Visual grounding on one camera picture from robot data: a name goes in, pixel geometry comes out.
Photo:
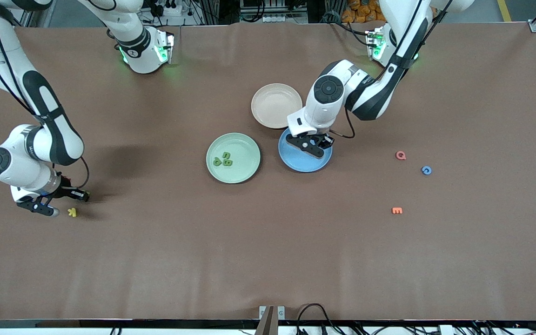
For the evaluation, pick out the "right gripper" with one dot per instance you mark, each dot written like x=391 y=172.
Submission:
x=66 y=190

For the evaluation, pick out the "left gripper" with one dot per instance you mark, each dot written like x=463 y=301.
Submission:
x=324 y=139

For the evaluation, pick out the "green letter P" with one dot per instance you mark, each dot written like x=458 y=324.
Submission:
x=217 y=161

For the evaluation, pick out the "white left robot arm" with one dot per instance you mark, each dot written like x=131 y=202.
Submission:
x=403 y=23

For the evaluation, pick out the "yellow letter K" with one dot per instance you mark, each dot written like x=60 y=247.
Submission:
x=72 y=212

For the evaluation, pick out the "blue round plate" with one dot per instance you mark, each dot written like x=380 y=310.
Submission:
x=305 y=164

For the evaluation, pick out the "beige round plate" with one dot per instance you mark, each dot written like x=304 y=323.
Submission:
x=272 y=104

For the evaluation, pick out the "green round plate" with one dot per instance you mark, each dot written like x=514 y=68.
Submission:
x=244 y=165

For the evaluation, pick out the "red letter Q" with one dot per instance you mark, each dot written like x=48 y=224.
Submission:
x=400 y=155

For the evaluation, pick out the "long white power strip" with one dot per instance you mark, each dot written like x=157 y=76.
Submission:
x=277 y=18

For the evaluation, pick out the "orange letter E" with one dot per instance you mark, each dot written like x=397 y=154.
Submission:
x=397 y=211

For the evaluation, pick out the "brown table cover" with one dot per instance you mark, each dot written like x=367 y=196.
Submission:
x=268 y=242

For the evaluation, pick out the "bag of orange fruit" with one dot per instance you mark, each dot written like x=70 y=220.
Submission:
x=365 y=9

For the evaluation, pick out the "black table edge strip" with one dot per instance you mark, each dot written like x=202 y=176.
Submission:
x=156 y=324

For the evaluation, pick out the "white power strip with plugs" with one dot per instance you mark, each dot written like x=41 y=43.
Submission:
x=175 y=11

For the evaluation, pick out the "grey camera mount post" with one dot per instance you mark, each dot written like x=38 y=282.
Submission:
x=268 y=321

